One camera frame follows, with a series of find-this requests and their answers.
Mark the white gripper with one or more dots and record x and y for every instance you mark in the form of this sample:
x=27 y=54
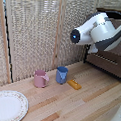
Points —
x=93 y=48

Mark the blue mug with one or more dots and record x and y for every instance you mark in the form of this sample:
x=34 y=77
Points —
x=61 y=76

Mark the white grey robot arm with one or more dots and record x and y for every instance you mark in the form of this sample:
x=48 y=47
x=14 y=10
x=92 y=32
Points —
x=97 y=29

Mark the orange rectangular block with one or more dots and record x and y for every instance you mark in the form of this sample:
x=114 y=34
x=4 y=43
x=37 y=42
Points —
x=74 y=84

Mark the pink mug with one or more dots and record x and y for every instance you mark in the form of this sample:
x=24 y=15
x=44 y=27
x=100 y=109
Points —
x=40 y=79

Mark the bamboo blind screen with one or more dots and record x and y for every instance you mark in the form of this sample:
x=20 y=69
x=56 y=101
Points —
x=32 y=35

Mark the grey white blurry object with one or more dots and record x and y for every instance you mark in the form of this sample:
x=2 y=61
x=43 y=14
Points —
x=116 y=118

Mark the thin black pole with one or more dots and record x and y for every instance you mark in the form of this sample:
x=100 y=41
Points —
x=8 y=51

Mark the white patterned plate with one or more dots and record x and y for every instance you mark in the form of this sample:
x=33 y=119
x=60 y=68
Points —
x=8 y=106

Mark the brown drawer cabinet frame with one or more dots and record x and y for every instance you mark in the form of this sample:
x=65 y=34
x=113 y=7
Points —
x=114 y=13

